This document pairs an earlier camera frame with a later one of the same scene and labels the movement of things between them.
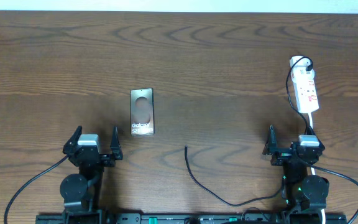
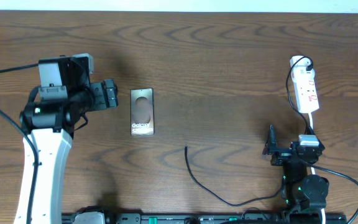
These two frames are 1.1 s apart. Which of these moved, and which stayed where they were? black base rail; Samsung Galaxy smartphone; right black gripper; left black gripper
Moved: left black gripper
Stayed: black base rail; Samsung Galaxy smartphone; right black gripper
